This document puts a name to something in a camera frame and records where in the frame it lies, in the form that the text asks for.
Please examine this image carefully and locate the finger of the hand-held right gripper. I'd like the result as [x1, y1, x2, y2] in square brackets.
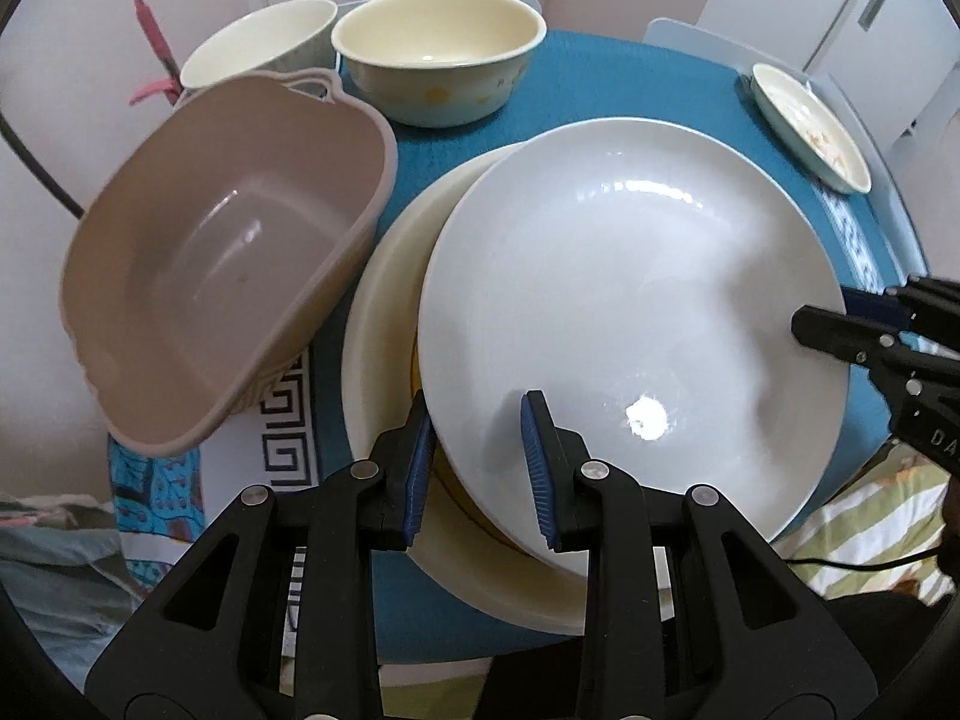
[841, 274, 960, 357]
[791, 304, 960, 466]

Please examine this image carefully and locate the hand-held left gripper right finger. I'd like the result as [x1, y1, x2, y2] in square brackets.
[520, 388, 882, 720]

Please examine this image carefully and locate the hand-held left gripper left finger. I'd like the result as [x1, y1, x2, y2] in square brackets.
[84, 388, 437, 720]

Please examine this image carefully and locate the large cream plate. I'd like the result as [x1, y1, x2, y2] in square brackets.
[341, 141, 668, 635]

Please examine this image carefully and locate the small decorated plate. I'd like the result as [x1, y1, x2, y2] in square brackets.
[750, 62, 872, 194]

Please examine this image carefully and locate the white plate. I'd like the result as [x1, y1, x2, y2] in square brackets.
[418, 116, 852, 578]

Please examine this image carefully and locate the taupe plastic basin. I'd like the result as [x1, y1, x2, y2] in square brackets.
[58, 67, 398, 458]

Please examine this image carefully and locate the cream bowl dotted outside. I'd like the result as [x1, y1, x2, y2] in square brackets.
[331, 0, 548, 128]

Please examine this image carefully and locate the cream bowl ribbed outside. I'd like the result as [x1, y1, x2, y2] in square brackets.
[180, 0, 340, 91]

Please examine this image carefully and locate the patterned blanket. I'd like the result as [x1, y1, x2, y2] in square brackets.
[105, 349, 353, 616]

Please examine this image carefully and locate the green striped cloth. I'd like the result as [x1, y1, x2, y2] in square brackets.
[772, 441, 960, 605]

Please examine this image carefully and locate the dark cloth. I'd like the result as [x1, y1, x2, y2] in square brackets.
[817, 583, 955, 695]

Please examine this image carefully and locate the white cabinet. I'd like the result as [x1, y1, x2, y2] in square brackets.
[701, 0, 955, 160]

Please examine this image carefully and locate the blue tablecloth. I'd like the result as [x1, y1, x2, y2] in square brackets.
[300, 30, 923, 665]

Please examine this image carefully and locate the grey crumpled cloth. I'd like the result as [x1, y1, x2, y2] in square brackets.
[0, 491, 151, 620]

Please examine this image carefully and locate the thin black cable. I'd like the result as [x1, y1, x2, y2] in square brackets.
[786, 546, 947, 571]

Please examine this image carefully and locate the thick black cable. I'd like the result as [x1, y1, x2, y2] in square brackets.
[0, 111, 86, 217]

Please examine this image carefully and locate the pink handled tool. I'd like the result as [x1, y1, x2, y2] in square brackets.
[129, 0, 185, 107]

